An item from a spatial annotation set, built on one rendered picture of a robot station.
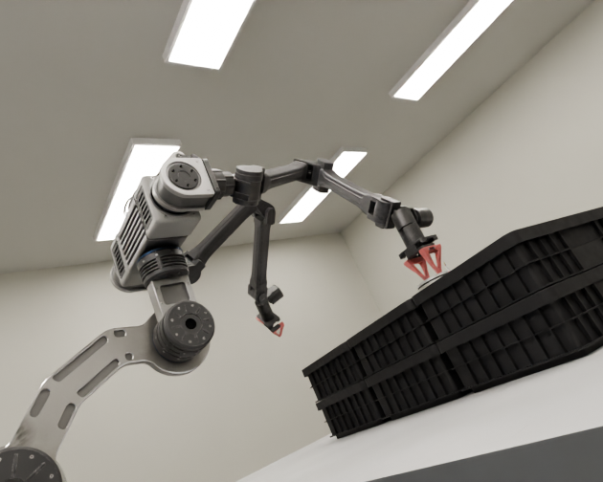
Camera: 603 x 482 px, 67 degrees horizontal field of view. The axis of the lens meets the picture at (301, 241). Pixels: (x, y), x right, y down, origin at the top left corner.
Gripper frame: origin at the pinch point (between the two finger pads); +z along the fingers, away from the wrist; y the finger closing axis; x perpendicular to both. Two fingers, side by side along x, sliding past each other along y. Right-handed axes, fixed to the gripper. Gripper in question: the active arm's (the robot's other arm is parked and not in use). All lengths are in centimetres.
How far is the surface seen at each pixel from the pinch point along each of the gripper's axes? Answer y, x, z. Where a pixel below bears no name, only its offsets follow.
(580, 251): -37.8, 2.5, 12.4
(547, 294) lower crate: -37.8, 18.4, 17.4
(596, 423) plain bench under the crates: -60, 56, 29
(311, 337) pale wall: 355, -167, -55
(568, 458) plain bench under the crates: -57, 57, 31
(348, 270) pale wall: 370, -264, -125
